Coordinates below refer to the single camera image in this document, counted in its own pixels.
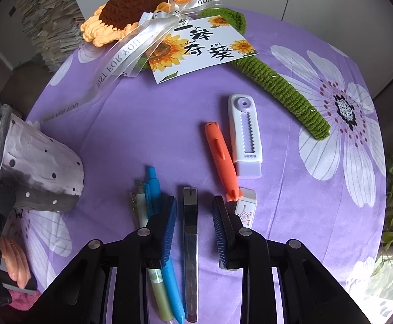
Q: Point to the blue gel pen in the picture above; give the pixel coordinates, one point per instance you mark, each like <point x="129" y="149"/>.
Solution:
<point x="164" y="208"/>

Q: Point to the white printed ribbon bow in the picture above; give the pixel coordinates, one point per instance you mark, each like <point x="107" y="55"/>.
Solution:
<point x="128" y="55"/>

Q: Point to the green gel pen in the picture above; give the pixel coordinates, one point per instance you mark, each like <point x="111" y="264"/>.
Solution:
<point x="149" y="233"/>

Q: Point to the white correction tape dispenser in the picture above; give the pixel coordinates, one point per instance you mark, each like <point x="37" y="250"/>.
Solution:
<point x="245" y="136"/>

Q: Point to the white eraser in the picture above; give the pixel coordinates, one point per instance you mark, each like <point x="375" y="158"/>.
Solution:
<point x="246" y="207"/>

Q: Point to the sunflower greeting card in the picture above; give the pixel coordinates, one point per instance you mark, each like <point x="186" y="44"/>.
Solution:
<point x="199" y="44"/>

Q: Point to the orange utility knife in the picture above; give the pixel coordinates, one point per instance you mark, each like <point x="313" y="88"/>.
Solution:
<point x="223" y="161"/>

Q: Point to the tall stack of magazines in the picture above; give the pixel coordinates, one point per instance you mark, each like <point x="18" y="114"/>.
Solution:
<point x="53" y="27"/>

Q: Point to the crochet sunflower with green stem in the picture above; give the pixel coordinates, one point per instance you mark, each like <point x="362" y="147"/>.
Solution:
<point x="119" y="18"/>

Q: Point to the grey felt pen holder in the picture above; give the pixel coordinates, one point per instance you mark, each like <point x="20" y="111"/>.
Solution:
<point x="44" y="174"/>

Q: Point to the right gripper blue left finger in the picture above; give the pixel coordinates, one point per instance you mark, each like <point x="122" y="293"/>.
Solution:
<point x="79" y="294"/>

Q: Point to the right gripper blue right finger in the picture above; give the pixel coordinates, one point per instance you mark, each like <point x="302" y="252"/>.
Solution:
<point x="309" y="293"/>

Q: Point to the person's left hand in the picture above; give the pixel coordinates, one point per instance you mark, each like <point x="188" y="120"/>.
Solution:
<point x="16" y="261"/>

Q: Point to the purple floral tablecloth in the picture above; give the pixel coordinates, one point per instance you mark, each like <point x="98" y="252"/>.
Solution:
<point x="328" y="194"/>

